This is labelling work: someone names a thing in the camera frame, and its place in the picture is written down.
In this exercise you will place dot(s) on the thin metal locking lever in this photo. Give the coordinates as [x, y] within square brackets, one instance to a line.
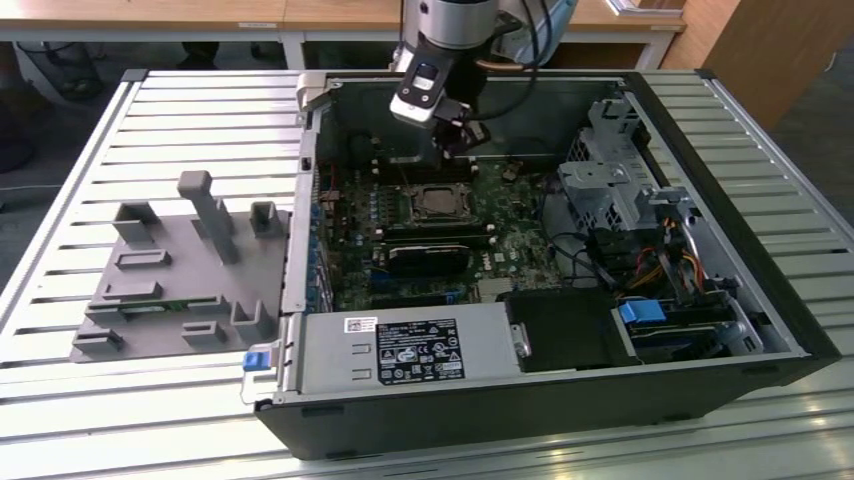
[404, 179]

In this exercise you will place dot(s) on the silver green CPU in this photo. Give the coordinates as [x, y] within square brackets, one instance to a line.
[444, 199]

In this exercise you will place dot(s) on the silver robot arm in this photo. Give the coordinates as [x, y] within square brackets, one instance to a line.
[461, 25]

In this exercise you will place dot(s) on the RAM slot with white clips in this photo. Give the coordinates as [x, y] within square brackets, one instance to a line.
[428, 167]
[428, 175]
[434, 239]
[434, 230]

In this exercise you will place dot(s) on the CPU socket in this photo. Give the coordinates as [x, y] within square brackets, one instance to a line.
[434, 218]

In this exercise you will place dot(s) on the silver coin cell battery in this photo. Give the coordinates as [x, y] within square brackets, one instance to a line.
[510, 173]

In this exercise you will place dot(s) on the silver drive cage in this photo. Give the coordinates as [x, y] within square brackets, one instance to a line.
[594, 200]

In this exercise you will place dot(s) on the green motherboard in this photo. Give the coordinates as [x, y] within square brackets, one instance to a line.
[528, 235]

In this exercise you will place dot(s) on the black graphics card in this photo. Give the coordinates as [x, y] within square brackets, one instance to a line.
[428, 262]

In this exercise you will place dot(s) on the silver chipset heatsink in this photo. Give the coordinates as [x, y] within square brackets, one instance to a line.
[496, 290]

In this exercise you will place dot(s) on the wooden cabinet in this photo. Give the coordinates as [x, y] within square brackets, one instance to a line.
[768, 50]

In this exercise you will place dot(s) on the hard disk in blue carrier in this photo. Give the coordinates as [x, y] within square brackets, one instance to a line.
[643, 312]

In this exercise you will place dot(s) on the silver power supply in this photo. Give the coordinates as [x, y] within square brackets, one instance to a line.
[328, 350]

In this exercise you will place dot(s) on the gray parts rack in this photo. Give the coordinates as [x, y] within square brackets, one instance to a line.
[174, 280]

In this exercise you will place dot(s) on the green RAM stick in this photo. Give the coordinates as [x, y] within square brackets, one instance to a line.
[194, 303]

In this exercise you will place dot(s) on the black office chair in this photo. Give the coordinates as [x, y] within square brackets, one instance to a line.
[67, 70]

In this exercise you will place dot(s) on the blue case latch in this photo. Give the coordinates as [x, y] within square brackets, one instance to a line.
[256, 362]

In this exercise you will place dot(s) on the black PC case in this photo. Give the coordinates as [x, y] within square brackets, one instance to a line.
[468, 430]

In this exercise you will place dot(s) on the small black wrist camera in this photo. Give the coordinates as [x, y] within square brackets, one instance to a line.
[450, 112]

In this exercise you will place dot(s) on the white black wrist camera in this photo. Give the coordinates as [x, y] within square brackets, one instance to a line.
[421, 95]

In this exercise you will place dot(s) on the wooden desk white frame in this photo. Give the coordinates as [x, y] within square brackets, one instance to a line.
[134, 12]
[334, 12]

